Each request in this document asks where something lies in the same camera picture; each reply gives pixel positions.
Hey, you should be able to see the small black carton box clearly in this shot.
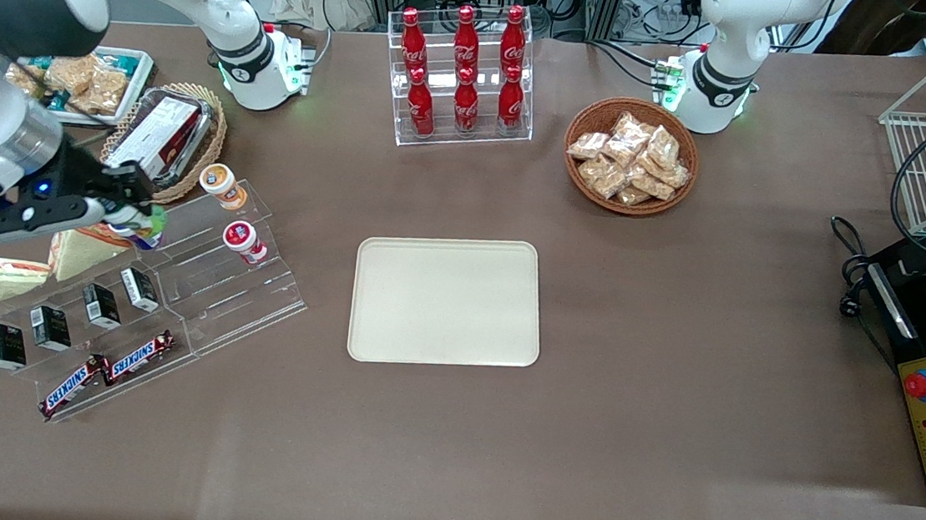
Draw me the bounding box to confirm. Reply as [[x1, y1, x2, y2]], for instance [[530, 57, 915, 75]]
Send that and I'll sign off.
[[117, 265, 163, 314], [27, 304, 76, 353], [0, 322, 31, 373], [79, 282, 125, 331]]

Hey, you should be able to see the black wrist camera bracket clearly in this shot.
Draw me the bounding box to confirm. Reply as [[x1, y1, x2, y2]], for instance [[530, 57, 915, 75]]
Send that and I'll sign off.
[[0, 194, 113, 255]]

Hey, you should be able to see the crispy rice snack pack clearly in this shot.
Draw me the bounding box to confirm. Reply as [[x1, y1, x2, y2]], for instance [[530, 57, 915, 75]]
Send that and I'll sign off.
[[42, 52, 100, 98], [3, 61, 49, 103], [69, 65, 130, 118]]

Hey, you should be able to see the clear acrylic stepped stand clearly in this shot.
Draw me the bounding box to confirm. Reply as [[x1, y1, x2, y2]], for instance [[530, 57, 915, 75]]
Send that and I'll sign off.
[[0, 157, 318, 446]]

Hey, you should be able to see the clear acrylic bottle rack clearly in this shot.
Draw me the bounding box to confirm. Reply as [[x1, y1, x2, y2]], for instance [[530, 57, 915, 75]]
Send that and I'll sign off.
[[377, 4, 544, 159]]

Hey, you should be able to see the red gum bottle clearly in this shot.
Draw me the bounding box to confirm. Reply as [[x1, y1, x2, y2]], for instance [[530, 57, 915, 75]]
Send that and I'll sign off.
[[220, 220, 271, 266]]

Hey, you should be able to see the cream rectangular tray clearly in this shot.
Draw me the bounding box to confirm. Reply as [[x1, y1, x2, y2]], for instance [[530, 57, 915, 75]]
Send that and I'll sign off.
[[346, 226, 550, 378]]

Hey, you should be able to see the black arm base cable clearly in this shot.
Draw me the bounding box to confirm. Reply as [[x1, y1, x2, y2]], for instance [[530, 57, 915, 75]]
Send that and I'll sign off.
[[588, 41, 669, 90]]

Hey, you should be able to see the green gum bottle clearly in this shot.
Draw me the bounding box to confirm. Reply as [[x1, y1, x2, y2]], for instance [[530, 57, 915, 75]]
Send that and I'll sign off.
[[139, 203, 170, 239]]

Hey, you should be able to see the oval wicker basket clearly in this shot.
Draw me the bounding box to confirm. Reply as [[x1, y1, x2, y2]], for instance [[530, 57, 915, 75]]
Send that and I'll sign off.
[[97, 76, 232, 209]]

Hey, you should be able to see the black power cable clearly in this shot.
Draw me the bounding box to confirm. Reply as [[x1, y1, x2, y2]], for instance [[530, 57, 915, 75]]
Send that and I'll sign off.
[[818, 215, 907, 374]]

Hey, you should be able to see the black packaged snack tray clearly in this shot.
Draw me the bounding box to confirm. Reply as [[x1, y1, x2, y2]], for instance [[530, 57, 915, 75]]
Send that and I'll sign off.
[[105, 83, 219, 189]]

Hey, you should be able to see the Snickers chocolate bar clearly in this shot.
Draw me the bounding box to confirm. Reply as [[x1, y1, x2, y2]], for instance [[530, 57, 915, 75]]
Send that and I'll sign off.
[[102, 325, 176, 390], [38, 351, 110, 424]]

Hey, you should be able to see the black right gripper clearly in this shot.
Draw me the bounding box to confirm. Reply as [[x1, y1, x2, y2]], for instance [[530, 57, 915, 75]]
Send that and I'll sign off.
[[29, 135, 159, 228]]

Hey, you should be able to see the white plastic snack tray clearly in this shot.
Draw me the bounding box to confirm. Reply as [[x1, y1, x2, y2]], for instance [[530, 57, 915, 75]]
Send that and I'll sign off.
[[10, 39, 157, 131]]

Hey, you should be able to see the red cola bottle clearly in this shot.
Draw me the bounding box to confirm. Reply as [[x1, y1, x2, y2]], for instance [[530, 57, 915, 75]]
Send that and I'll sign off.
[[451, 4, 484, 73], [397, 7, 433, 73], [403, 67, 440, 139], [498, 4, 530, 73], [496, 64, 529, 136], [451, 65, 484, 136]]

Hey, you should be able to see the orange gum bottle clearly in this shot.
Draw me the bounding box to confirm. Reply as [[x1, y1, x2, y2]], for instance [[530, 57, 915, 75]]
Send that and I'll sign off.
[[197, 162, 250, 213]]

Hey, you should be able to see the round wicker basket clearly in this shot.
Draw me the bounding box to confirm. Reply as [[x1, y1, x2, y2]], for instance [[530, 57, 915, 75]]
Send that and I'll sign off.
[[559, 93, 705, 221]]

